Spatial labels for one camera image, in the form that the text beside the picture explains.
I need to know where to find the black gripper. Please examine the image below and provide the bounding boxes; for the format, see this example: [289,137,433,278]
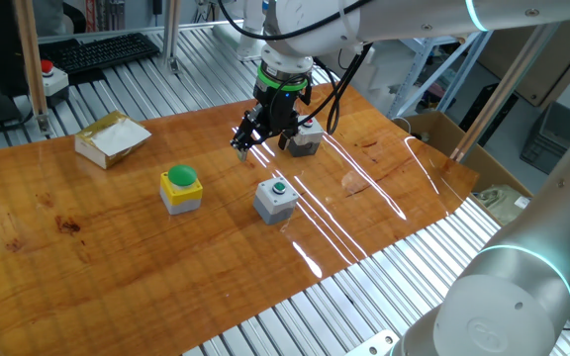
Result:
[230,83,313,162]

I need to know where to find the grey box small red button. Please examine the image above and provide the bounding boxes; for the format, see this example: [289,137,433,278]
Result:
[287,116,325,158]

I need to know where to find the grey box small green button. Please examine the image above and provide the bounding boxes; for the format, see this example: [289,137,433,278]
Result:
[252,176,300,226]

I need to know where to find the yellow box green mushroom button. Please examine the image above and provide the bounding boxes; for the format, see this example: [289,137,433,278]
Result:
[159,164,204,217]

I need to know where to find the open cardboard box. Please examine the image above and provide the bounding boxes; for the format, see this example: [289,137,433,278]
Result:
[73,110,152,170]

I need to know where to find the black keyboard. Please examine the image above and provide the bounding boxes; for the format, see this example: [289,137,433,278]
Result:
[39,32,161,75]

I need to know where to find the grey metal shelf rack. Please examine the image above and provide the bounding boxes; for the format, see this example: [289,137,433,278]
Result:
[386,29,494,120]

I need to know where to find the emergency stop button box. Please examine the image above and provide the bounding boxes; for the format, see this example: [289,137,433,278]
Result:
[40,58,71,108]

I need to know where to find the slanted wooden pole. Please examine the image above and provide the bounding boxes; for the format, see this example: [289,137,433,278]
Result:
[449,22,563,163]

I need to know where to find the greenish plastic bag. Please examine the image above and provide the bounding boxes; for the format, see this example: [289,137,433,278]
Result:
[472,184,532,226]

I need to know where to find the grey plastic crate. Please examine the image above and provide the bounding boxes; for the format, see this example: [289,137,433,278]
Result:
[520,101,570,175]

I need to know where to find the brown cabinet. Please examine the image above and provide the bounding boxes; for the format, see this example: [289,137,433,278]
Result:
[477,14,570,108]

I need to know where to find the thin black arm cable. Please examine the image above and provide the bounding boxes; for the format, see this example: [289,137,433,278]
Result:
[312,43,374,135]

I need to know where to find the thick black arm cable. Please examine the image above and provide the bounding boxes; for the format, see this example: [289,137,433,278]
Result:
[218,0,373,42]

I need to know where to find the aluminium frame post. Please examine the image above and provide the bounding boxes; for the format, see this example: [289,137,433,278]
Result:
[162,0,183,74]

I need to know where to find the aluminium base plate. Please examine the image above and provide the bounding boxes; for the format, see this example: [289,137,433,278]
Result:
[343,328,401,356]

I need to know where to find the wooden frame post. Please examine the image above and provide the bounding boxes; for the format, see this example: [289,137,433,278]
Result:
[13,0,52,135]

